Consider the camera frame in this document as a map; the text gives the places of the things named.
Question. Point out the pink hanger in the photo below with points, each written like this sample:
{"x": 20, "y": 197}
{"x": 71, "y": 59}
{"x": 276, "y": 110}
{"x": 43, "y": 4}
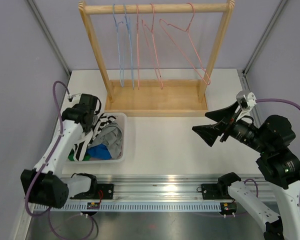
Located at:
{"x": 137, "y": 46}
{"x": 201, "y": 71}
{"x": 152, "y": 49}

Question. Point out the wooden clothes rack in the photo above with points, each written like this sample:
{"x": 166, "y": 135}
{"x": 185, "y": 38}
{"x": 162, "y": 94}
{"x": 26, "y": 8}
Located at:
{"x": 167, "y": 98}

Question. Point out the green tank top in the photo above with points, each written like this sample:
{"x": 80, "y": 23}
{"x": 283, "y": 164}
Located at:
{"x": 71, "y": 158}

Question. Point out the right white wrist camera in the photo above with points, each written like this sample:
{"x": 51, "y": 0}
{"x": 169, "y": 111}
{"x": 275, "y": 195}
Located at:
{"x": 246, "y": 101}

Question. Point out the mauve tank top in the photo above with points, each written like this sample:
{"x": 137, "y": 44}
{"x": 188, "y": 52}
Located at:
{"x": 120, "y": 154}

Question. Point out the blue tank top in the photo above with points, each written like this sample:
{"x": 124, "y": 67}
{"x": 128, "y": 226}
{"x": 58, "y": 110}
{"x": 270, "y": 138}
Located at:
{"x": 99, "y": 152}

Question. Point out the grey tank top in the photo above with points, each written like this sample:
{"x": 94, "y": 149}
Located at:
{"x": 112, "y": 137}

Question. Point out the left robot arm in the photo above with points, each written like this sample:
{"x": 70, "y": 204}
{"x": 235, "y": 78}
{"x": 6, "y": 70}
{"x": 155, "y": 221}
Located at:
{"x": 43, "y": 184}

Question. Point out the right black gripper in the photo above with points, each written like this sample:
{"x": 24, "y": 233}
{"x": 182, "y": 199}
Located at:
{"x": 210, "y": 132}

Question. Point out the white slotted cable duct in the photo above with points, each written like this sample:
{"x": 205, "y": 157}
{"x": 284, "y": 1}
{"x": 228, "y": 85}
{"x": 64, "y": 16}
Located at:
{"x": 142, "y": 207}

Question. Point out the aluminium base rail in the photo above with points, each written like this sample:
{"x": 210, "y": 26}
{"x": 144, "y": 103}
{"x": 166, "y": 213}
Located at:
{"x": 157, "y": 188}

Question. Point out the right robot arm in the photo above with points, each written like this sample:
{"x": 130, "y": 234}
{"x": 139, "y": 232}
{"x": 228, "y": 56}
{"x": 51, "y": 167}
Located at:
{"x": 278, "y": 165}

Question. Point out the light blue wire hanger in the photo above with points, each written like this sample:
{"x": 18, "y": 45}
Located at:
{"x": 121, "y": 57}

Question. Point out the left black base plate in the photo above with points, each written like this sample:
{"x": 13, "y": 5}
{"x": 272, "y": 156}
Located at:
{"x": 104, "y": 191}

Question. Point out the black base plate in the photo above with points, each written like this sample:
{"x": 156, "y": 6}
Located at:
{"x": 104, "y": 191}
{"x": 213, "y": 191}

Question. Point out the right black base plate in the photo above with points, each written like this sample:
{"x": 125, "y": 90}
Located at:
{"x": 213, "y": 191}

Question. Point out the white plastic basket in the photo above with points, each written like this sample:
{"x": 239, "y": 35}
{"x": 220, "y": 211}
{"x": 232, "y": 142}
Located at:
{"x": 121, "y": 120}

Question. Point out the black white striped tank top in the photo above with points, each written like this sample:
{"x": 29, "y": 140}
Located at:
{"x": 100, "y": 120}

